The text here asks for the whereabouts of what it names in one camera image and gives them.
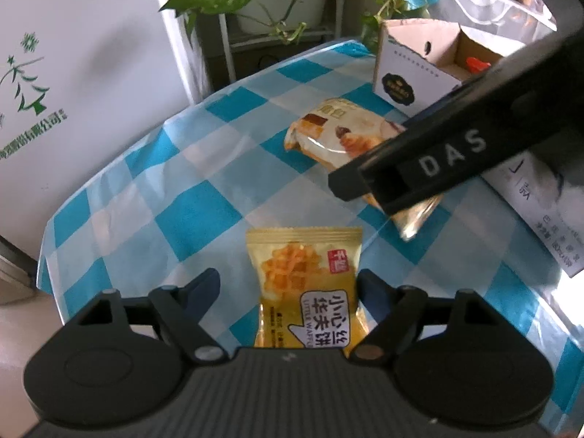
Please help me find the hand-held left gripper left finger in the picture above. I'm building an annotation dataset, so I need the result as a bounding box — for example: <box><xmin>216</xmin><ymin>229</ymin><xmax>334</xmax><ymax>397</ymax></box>
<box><xmin>68</xmin><ymin>268</ymin><xmax>229</xmax><ymax>366</ymax></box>

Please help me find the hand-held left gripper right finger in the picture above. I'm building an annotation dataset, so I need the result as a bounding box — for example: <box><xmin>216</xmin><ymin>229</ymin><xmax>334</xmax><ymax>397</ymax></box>
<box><xmin>349</xmin><ymin>268</ymin><xmax>496</xmax><ymax>362</ymax></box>

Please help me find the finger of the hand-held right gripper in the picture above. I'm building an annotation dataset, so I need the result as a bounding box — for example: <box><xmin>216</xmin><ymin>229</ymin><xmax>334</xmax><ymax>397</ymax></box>
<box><xmin>328</xmin><ymin>122</ymin><xmax>411</xmax><ymax>202</ymax></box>

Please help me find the cream croissant bread packet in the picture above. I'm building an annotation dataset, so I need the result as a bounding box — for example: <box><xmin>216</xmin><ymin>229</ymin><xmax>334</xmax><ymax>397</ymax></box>
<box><xmin>284</xmin><ymin>98</ymin><xmax>444</xmax><ymax>242</ymax></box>

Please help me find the yellow waffle packet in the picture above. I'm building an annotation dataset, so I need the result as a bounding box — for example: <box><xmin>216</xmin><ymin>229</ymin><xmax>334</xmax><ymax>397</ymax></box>
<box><xmin>245</xmin><ymin>227</ymin><xmax>370</xmax><ymax>360</ymax></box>

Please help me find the red snack packet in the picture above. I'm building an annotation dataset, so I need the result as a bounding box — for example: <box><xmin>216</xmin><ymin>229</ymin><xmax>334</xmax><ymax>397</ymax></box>
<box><xmin>465</xmin><ymin>56</ymin><xmax>494</xmax><ymax>74</ymax></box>

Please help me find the cardboard box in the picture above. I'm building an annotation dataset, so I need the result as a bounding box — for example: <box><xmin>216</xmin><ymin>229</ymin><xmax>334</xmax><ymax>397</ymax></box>
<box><xmin>373</xmin><ymin>18</ymin><xmax>584</xmax><ymax>279</ymax></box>

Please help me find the blue checkered tablecloth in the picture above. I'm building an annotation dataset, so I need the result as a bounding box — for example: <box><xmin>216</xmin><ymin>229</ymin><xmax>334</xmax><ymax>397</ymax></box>
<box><xmin>36</xmin><ymin>39</ymin><xmax>584</xmax><ymax>425</ymax></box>

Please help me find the white metal plant rack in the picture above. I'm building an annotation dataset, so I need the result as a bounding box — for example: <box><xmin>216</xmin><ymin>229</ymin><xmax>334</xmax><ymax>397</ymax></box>
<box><xmin>201</xmin><ymin>9</ymin><xmax>366</xmax><ymax>93</ymax></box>

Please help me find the white board with green logo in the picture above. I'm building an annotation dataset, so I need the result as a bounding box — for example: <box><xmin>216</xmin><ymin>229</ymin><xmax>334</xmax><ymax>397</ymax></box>
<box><xmin>0</xmin><ymin>0</ymin><xmax>202</xmax><ymax>256</ymax></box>

